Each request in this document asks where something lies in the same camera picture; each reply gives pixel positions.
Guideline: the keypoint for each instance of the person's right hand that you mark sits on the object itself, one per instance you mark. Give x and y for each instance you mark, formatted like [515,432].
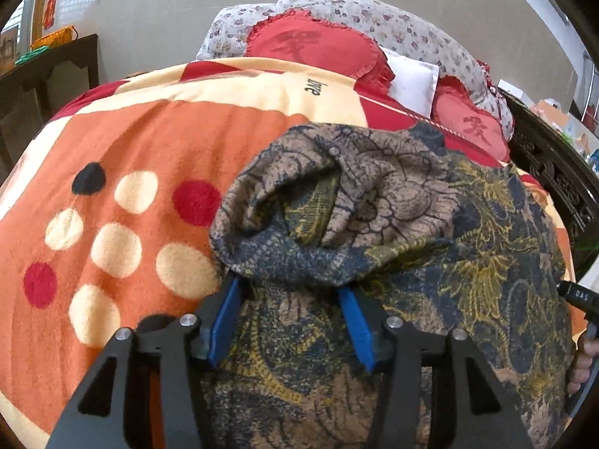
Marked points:
[582,360]

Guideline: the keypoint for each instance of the red wall poster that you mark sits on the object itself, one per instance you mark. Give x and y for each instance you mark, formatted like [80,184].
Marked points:
[49,11]

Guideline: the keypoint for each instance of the yellow basket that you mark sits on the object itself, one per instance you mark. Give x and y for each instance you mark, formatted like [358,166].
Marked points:
[54,37]

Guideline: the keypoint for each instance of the pile of colourful packets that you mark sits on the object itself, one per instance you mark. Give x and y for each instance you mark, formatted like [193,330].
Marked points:
[561,121]

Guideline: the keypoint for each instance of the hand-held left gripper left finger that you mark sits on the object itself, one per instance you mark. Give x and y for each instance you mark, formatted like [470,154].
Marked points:
[224,318]

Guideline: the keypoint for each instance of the dark wooden side table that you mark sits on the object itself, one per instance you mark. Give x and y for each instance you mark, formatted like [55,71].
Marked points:
[47,79]

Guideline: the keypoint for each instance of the orange red printed blanket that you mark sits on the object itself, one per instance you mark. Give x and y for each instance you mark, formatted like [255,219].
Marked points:
[140,140]

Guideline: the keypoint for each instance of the red heart-shaped pillow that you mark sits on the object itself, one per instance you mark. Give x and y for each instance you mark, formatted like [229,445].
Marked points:
[318,46]
[468,126]

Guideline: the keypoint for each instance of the white pillow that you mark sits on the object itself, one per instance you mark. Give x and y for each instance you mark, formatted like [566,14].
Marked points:
[412,84]

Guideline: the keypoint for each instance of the brown floral patterned shirt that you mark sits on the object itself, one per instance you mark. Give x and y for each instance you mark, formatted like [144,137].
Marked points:
[468,243]

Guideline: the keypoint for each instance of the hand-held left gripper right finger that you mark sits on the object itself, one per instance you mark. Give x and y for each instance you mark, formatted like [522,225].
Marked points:
[358,327]

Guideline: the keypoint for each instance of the green flat item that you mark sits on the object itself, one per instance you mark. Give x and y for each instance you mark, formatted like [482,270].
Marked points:
[30,57]

